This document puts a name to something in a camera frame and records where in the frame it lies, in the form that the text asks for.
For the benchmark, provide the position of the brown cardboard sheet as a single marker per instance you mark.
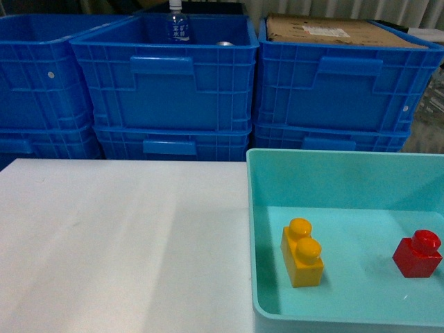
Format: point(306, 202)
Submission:
point(346, 32)

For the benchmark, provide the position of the blue crate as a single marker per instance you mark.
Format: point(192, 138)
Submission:
point(138, 79)
point(179, 145)
point(42, 85)
point(78, 144)
point(291, 137)
point(364, 88)

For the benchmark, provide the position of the blue crate bottom right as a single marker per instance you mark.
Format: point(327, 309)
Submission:
point(291, 137)

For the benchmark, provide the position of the blue crate top left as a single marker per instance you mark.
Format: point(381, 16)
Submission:
point(42, 85)

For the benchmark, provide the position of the yellow two-stud toy block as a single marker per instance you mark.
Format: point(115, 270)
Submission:
point(301, 254)

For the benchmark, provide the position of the clear water bottle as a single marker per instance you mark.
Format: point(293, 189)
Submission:
point(177, 24)

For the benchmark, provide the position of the red one-stud toy block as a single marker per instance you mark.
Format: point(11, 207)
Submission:
point(418, 256)

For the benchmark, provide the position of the teal plastic tray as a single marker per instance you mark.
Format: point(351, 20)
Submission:
point(361, 205)

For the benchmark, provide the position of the silver metal can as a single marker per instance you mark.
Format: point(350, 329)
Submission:
point(224, 43)

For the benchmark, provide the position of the blue crate bottom middle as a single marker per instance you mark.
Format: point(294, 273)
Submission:
point(179, 145)

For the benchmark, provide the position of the blue crate top middle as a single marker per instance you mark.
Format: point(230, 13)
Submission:
point(138, 79)

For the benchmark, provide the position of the blue crate top right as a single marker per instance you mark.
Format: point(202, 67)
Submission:
point(364, 88)

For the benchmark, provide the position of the blue crate bottom left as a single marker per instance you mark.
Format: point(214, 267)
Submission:
point(78, 144)

